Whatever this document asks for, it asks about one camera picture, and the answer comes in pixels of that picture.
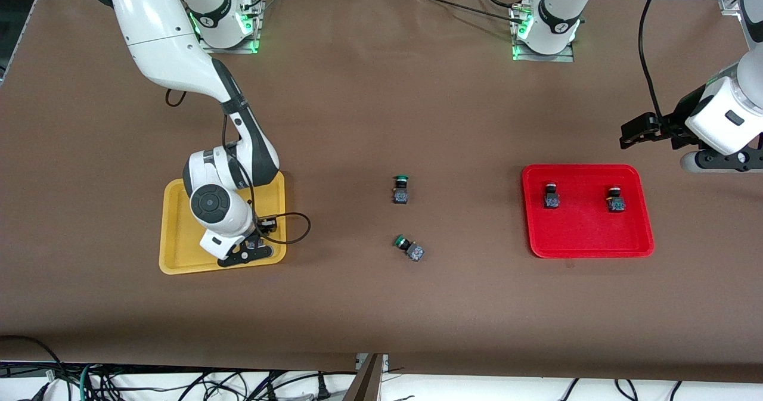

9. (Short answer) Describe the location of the yellow plastic tray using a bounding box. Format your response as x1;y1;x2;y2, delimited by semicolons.
159;172;287;275

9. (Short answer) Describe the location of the red plastic tray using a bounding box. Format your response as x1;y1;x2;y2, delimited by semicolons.
522;164;655;259

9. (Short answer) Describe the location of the black right camera cable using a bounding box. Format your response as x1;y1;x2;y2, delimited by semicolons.
253;212;312;245

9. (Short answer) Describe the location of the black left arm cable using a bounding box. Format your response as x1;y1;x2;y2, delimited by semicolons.
638;0;674;122

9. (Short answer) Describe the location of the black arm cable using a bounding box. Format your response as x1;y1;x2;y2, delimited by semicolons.
165;89;258;223
638;0;674;122

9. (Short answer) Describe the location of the left arm aluminium base plate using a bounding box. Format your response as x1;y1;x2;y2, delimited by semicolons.
511;41;575;63

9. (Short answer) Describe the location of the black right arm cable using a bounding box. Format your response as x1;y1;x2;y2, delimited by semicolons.
165;89;258;223

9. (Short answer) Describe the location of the white metal bracket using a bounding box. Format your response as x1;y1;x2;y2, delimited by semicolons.
355;353;389;371

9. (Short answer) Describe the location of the right arm aluminium base plate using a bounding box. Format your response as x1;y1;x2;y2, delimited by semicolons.
200;8;263;55

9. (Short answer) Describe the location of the brown table leg post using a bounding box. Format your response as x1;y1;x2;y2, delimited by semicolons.
342;353;385;401

